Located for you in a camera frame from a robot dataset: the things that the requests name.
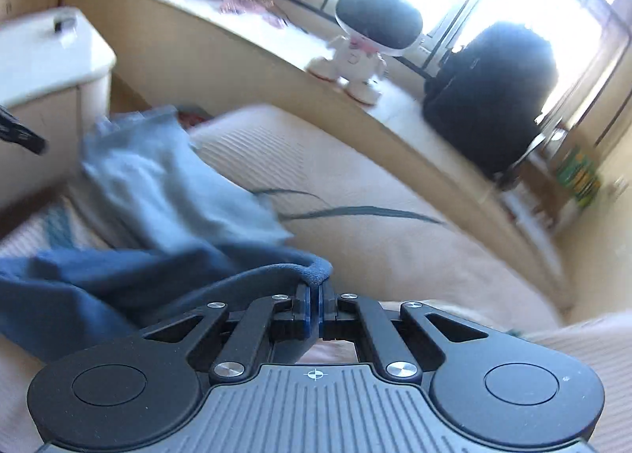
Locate black backpack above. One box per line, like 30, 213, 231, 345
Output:
422, 21, 559, 182

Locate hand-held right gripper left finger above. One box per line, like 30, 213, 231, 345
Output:
138, 284, 319, 382

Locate dark blue garment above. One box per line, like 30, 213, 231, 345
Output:
0, 246, 334, 365

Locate black window railing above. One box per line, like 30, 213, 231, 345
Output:
188, 0, 445, 79

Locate green box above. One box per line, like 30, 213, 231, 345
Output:
555, 147, 603, 209

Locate white table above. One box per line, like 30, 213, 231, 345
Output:
0, 6, 117, 209

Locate white robot toy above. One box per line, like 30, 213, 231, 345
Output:
305, 0, 424, 105

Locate blue-grey pants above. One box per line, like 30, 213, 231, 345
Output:
79, 107, 294, 256

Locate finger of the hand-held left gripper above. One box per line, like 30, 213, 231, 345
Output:
0, 105, 49, 155

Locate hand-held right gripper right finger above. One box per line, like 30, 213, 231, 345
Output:
320, 284, 495, 380

